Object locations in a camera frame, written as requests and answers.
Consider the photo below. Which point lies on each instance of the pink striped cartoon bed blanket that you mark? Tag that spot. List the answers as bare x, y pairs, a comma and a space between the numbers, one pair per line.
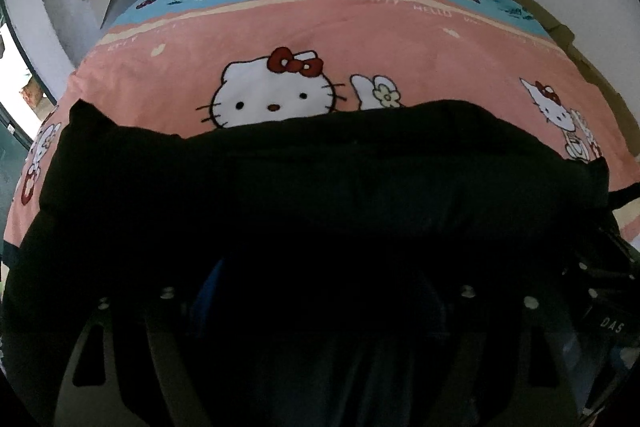
186, 67

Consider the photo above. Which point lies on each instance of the large black garment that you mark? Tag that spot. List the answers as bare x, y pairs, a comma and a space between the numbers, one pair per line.
423, 266

